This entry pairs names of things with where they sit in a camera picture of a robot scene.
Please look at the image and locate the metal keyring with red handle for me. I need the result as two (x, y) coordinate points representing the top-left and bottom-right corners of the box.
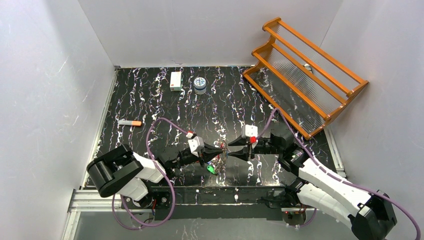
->
(206, 140), (229, 175)

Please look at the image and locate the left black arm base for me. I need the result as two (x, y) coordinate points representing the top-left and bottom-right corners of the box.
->
(120, 191), (172, 210)

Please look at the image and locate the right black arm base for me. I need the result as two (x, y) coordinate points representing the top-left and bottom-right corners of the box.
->
(258, 190), (308, 227)

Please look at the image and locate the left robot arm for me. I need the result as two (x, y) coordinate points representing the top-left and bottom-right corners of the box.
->
(86, 143), (223, 201)

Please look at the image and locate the white orange marker tube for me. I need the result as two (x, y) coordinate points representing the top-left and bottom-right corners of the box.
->
(118, 119), (142, 127)

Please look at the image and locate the orange wooden shoe rack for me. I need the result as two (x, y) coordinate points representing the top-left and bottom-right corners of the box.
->
(243, 17), (368, 138)

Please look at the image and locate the white small box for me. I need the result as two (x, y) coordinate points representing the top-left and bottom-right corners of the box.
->
(169, 71), (182, 92)

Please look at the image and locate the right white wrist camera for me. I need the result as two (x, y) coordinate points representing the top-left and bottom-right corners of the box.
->
(241, 124), (259, 139)

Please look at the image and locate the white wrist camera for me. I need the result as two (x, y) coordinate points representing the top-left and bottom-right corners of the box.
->
(188, 136), (205, 157)
(241, 124), (259, 139)

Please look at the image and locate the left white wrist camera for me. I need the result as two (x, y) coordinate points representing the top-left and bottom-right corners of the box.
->
(188, 136), (205, 157)

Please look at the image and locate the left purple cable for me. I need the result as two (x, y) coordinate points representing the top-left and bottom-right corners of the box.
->
(111, 117), (195, 231)

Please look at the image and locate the purple cable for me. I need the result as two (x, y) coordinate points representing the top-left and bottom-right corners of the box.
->
(111, 117), (195, 231)
(250, 107), (422, 240)

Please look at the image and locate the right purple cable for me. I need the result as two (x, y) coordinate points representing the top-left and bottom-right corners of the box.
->
(250, 107), (422, 240)

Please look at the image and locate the aluminium rail frame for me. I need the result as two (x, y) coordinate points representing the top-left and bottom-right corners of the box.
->
(61, 187), (378, 240)

